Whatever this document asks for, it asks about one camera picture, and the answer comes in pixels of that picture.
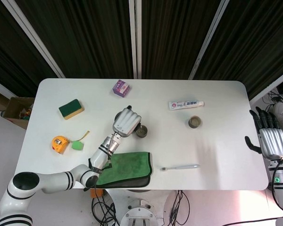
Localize white toothpaste tube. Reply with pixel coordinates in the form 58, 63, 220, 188
167, 100, 205, 111

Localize small purple carton box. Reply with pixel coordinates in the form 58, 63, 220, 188
112, 79, 131, 97

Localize black floor cable bundle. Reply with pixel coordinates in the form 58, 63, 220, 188
91, 196, 120, 226

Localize black pleated curtain panel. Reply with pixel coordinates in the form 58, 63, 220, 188
0, 0, 59, 97
141, 0, 224, 80
15, 0, 134, 79
193, 0, 283, 99

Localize black hanging cable pair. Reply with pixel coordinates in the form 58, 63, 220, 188
169, 190, 191, 226

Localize white background machine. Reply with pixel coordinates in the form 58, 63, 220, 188
272, 101, 283, 130

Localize pale grey toothbrush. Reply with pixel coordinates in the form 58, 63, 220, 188
160, 163, 200, 171

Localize white slanted frame post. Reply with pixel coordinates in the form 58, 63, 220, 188
188, 0, 231, 80
248, 67, 283, 105
6, 0, 66, 79

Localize thin black background cables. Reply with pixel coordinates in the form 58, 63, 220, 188
263, 91, 283, 105

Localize small brown cup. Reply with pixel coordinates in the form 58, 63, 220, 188
134, 126, 148, 138
188, 115, 202, 129

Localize green yellow scouring sponge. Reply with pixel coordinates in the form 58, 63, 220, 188
58, 98, 85, 121

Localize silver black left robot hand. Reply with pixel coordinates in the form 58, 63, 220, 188
112, 105, 142, 137

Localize white upright frame post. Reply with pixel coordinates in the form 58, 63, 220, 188
128, 0, 136, 79
135, 0, 142, 80

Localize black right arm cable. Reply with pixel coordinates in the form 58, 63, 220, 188
216, 160, 283, 226

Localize green grey microfibre towel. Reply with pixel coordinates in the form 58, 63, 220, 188
83, 152, 153, 193

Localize brown cardboard box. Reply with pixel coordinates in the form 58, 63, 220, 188
1, 96, 35, 130

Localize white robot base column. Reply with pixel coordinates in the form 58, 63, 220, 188
103, 188, 180, 226

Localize yellow tape measure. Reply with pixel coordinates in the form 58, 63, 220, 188
51, 130, 90, 155

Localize green foam cube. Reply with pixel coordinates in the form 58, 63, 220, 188
71, 140, 84, 151

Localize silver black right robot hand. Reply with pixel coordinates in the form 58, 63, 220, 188
244, 106, 283, 161

